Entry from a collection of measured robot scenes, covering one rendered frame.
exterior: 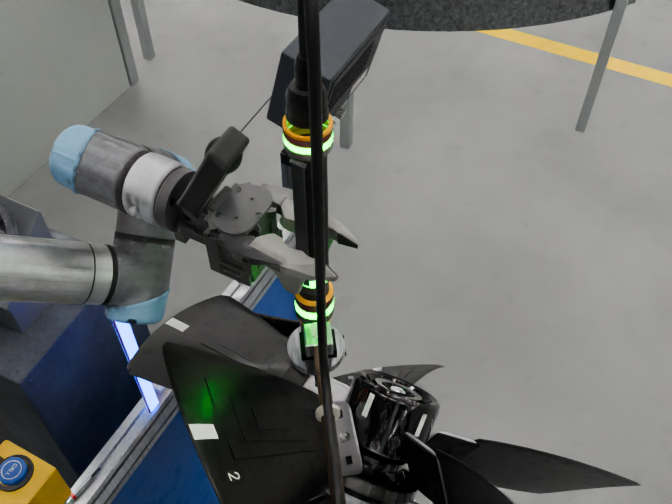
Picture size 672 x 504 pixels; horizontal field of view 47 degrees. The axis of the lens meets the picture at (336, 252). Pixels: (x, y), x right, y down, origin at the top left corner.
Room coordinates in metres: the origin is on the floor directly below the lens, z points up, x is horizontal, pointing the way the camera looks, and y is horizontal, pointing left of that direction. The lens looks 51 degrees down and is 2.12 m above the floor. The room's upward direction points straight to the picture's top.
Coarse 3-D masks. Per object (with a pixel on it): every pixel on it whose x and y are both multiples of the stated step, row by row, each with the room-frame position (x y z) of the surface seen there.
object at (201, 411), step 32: (192, 352) 0.43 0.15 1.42; (192, 384) 0.39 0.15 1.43; (224, 384) 0.40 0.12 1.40; (256, 384) 0.42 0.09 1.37; (288, 384) 0.44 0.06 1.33; (192, 416) 0.35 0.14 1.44; (224, 416) 0.36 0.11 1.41; (256, 416) 0.38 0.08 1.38; (288, 416) 0.40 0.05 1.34; (224, 448) 0.32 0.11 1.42; (256, 448) 0.34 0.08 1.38; (288, 448) 0.36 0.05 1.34; (320, 448) 0.38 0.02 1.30; (224, 480) 0.29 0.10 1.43; (256, 480) 0.31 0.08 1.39; (288, 480) 0.32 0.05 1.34; (320, 480) 0.34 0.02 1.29
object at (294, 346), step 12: (300, 336) 0.47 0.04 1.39; (336, 336) 0.51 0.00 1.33; (288, 348) 0.49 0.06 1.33; (300, 348) 0.46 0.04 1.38; (312, 348) 0.44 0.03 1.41; (336, 348) 0.45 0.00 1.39; (300, 360) 0.48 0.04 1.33; (312, 360) 0.46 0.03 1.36; (336, 360) 0.48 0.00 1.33; (312, 372) 0.46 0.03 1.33
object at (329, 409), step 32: (320, 64) 0.41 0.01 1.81; (320, 96) 0.41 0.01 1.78; (320, 128) 0.41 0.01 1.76; (320, 160) 0.41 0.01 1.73; (320, 192) 0.41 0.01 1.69; (320, 224) 0.41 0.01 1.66; (320, 256) 0.41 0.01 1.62; (320, 288) 0.41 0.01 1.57; (320, 320) 0.40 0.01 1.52; (320, 352) 0.40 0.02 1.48; (320, 416) 0.36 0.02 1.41
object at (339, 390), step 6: (312, 378) 0.54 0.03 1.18; (330, 378) 0.54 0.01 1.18; (306, 384) 0.53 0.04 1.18; (312, 384) 0.53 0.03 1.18; (336, 384) 0.53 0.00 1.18; (342, 384) 0.53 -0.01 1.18; (312, 390) 0.52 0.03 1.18; (336, 390) 0.52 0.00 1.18; (342, 390) 0.52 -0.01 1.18; (348, 390) 0.52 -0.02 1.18; (336, 396) 0.51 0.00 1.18; (342, 396) 0.51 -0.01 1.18
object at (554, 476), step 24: (480, 456) 0.45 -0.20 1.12; (504, 456) 0.45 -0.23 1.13; (528, 456) 0.44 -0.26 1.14; (552, 456) 0.44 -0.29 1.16; (504, 480) 0.45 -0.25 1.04; (528, 480) 0.45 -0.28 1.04; (552, 480) 0.45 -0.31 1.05; (576, 480) 0.44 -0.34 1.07; (600, 480) 0.43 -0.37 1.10; (624, 480) 0.41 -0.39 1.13
